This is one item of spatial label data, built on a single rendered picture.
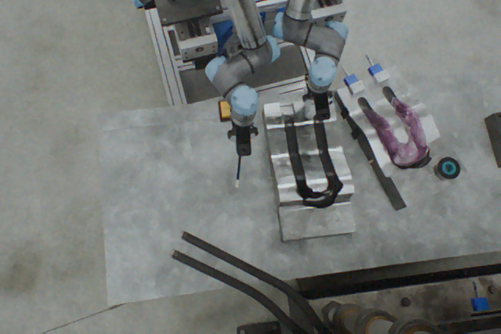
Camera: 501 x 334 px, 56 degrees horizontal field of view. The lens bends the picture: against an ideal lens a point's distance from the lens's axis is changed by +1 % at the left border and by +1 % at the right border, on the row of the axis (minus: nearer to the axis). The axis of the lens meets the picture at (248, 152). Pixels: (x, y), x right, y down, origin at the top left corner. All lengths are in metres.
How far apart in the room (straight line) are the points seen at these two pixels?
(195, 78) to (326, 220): 1.17
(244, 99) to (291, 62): 1.30
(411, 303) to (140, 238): 0.99
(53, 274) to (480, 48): 2.72
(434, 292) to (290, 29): 1.06
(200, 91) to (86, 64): 0.74
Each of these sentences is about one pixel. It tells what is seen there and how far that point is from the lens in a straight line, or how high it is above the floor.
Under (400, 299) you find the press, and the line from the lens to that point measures 1.83.
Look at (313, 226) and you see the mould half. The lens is 1.68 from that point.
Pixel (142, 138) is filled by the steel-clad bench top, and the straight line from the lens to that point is 1.81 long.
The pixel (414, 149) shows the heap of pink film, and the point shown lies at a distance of 1.80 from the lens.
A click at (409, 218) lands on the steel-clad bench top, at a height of 0.80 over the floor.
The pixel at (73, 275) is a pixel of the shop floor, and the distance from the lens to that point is 2.62.
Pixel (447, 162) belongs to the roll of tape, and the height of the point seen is 0.94.
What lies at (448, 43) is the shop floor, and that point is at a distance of 3.14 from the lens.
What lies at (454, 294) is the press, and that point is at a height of 0.79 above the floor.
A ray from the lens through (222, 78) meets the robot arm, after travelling 1.34.
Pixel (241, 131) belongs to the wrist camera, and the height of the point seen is 1.12.
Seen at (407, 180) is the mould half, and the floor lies 0.91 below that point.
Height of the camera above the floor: 2.50
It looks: 75 degrees down
